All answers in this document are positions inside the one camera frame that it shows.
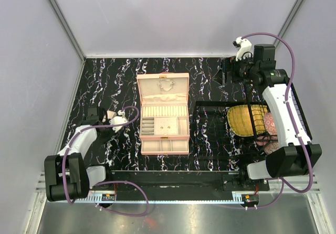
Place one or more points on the pink jewelry box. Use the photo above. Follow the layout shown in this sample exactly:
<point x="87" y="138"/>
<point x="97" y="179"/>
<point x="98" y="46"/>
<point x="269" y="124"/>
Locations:
<point x="164" y="102"/>

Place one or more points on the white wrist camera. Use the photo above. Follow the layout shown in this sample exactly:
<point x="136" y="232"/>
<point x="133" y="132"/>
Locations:
<point x="243" y="45"/>
<point x="114" y="118"/>

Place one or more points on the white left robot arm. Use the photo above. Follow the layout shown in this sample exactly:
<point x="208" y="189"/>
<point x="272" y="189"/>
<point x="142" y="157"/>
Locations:
<point x="66" y="176"/>

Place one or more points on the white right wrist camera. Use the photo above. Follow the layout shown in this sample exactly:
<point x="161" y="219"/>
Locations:
<point x="243" y="45"/>

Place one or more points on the black wire dish rack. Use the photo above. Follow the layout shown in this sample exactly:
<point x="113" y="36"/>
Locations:
<point x="226" y="130"/>

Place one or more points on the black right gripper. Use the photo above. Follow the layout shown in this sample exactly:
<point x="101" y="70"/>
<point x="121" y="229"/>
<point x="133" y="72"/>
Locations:
<point x="230" y="64"/>

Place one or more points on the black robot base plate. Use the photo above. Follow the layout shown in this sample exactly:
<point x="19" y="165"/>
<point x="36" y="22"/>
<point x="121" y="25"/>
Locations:
<point x="223" y="180"/>

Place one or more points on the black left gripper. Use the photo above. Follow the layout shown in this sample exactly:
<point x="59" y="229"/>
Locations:
<point x="102" y="140"/>

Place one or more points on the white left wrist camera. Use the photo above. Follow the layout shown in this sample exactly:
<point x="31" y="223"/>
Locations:
<point x="114" y="118"/>

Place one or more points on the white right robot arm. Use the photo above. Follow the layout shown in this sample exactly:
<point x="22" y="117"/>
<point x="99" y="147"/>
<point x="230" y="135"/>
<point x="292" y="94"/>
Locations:
<point x="276" y="124"/>

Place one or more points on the pink floral patterned plate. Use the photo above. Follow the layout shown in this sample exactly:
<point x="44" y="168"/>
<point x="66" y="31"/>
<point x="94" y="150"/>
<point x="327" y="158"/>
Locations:
<point x="269" y="142"/>

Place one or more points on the yellow bamboo woven tray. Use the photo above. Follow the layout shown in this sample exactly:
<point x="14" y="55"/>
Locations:
<point x="245" y="120"/>

